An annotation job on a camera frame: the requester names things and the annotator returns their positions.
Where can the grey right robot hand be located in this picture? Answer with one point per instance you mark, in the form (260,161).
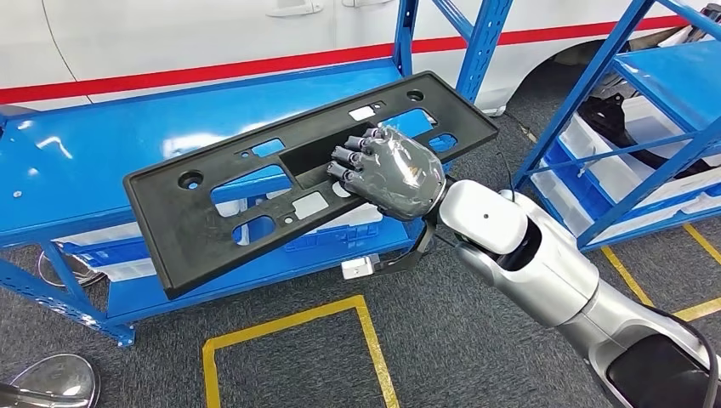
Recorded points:
(400,174)

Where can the black plastic plate frame part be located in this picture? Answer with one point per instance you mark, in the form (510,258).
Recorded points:
(186,236)

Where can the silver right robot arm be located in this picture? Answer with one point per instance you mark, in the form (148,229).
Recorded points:
(552,270)

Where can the black car trim part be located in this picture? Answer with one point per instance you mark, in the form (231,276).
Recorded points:
(605,121)

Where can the blue steel shelf rack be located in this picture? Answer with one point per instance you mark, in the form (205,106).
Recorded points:
(84,169)
(670,79)

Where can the clear plastic storage bin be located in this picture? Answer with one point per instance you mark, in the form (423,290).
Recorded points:
(555,194)
(574,138)

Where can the white car with red stripe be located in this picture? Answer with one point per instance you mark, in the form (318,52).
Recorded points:
(169,45)

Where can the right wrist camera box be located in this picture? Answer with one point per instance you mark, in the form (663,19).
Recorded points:
(359,267)

